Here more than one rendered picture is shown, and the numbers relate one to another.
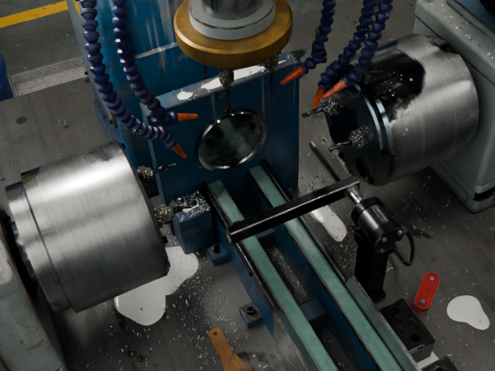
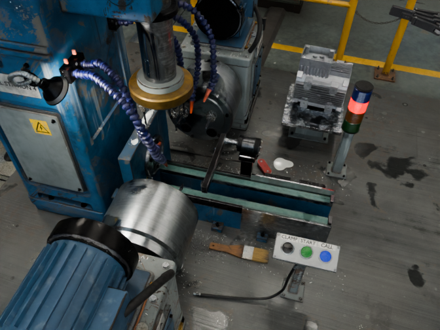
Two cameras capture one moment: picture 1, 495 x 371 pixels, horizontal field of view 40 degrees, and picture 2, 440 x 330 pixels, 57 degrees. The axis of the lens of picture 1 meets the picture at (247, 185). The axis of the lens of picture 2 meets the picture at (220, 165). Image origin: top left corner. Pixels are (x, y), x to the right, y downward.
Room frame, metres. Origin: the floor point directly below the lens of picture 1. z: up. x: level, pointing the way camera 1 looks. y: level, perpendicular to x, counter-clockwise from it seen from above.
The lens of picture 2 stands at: (0.19, 0.66, 2.02)
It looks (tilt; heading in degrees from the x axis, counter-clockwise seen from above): 48 degrees down; 306
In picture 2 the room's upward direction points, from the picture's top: 1 degrees clockwise
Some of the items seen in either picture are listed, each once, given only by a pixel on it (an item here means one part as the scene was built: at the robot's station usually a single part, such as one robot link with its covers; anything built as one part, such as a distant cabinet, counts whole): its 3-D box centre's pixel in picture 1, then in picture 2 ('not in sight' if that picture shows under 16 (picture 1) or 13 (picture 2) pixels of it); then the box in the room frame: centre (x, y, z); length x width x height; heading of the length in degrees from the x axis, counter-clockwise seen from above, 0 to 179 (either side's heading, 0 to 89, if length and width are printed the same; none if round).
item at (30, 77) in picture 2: not in sight; (40, 82); (0.96, 0.29, 1.46); 0.18 x 0.11 x 0.13; 22
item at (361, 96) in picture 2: not in sight; (362, 92); (0.45, -0.50, 1.19); 0.06 x 0.06 x 0.04
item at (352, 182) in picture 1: (295, 209); (215, 162); (0.75, -0.08, 1.01); 0.26 x 0.04 x 0.03; 112
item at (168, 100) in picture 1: (220, 137); (139, 161); (0.98, 0.05, 0.97); 0.30 x 0.11 x 0.34; 112
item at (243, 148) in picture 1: (232, 142); (155, 156); (0.92, 0.02, 1.01); 0.15 x 0.02 x 0.15; 112
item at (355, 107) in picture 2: not in sight; (358, 103); (0.45, -0.50, 1.14); 0.06 x 0.06 x 0.04
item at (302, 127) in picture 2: not in sight; (311, 117); (0.66, -0.66, 0.86); 0.27 x 0.24 x 0.12; 112
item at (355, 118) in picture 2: not in sight; (355, 113); (0.45, -0.50, 1.10); 0.06 x 0.06 x 0.04
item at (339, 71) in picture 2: not in sight; (321, 82); (0.66, -0.70, 1.01); 0.20 x 0.19 x 0.19; 18
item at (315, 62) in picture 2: not in sight; (316, 61); (0.70, -0.68, 1.11); 0.12 x 0.11 x 0.07; 18
